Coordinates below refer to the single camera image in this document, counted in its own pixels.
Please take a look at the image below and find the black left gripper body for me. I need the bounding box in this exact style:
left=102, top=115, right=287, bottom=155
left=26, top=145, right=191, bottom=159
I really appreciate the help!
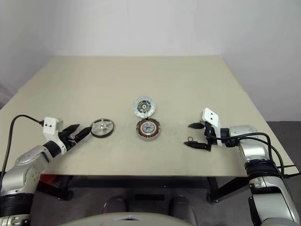
left=58, top=129, right=77, bottom=153

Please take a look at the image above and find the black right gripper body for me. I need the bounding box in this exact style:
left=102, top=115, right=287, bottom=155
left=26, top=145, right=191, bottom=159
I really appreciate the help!
left=203, top=121, right=218, bottom=146

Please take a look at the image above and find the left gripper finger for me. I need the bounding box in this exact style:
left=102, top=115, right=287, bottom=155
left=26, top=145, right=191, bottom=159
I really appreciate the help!
left=74, top=126, right=93, bottom=144
left=63, top=124, right=80, bottom=136

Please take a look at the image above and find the spoked silver rotor wheel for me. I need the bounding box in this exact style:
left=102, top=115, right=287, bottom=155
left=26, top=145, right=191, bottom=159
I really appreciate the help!
left=90, top=119, right=116, bottom=139

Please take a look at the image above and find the motor housing with copper windings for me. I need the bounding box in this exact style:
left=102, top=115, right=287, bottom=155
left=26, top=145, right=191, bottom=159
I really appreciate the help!
left=135, top=118, right=162, bottom=141

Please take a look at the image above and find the round silver motor lid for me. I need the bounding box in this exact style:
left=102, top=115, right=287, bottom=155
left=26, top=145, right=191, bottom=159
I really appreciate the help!
left=132, top=95, right=156, bottom=118

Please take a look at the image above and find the red plastic object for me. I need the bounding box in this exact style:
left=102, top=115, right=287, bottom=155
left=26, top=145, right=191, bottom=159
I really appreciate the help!
left=40, top=175, right=56, bottom=186

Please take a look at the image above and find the dark rounded shape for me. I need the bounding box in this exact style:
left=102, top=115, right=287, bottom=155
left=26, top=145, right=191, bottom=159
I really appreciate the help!
left=103, top=195, right=129, bottom=215
left=169, top=194, right=198, bottom=224

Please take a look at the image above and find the grey robot torso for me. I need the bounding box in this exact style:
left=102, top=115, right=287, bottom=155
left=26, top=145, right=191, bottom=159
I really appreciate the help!
left=58, top=207, right=196, bottom=226

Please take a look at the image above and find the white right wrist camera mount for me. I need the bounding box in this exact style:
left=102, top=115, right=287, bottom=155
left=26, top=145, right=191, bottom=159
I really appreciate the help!
left=201, top=107, right=223, bottom=146

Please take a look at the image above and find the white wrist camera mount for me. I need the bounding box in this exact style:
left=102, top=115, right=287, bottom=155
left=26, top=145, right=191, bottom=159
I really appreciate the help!
left=201, top=107, right=223, bottom=146
left=43, top=117, right=68, bottom=155

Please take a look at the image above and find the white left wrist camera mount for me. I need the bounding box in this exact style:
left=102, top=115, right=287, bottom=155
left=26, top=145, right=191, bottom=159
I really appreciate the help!
left=43, top=117, right=68, bottom=155

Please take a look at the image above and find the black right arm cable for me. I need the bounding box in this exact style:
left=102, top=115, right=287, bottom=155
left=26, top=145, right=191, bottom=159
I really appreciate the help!
left=206, top=131, right=301, bottom=179

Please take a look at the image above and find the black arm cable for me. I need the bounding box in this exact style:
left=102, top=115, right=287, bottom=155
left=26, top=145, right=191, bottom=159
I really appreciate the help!
left=206, top=131, right=301, bottom=179
left=0, top=114, right=45, bottom=176

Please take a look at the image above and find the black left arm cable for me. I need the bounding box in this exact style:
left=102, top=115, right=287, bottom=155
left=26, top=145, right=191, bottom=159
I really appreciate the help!
left=0, top=114, right=45, bottom=176

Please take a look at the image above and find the black metal table frame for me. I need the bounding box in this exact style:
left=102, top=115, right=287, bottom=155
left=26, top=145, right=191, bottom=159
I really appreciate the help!
left=35, top=175, right=250, bottom=203

